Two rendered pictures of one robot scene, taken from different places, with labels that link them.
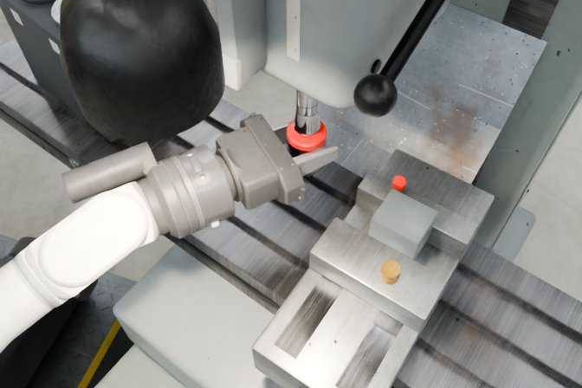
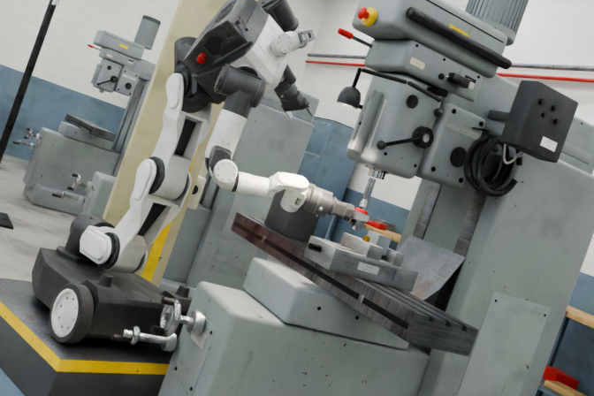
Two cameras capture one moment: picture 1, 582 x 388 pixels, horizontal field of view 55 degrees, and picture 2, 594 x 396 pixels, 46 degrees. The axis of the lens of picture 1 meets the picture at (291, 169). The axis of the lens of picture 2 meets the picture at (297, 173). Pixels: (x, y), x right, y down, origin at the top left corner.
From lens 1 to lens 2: 206 cm
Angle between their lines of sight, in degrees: 56
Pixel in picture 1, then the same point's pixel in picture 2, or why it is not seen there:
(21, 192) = not seen: hidden behind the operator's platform
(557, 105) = (467, 290)
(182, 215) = (316, 194)
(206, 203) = (323, 196)
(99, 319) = not seen: hidden behind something
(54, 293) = (275, 183)
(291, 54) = (369, 148)
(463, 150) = (421, 293)
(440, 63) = (426, 266)
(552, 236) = not seen: outside the picture
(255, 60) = (360, 147)
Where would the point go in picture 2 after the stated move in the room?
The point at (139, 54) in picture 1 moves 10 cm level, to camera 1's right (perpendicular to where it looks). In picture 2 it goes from (351, 90) to (380, 99)
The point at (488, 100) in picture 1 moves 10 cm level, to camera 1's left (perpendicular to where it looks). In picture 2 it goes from (438, 278) to (412, 268)
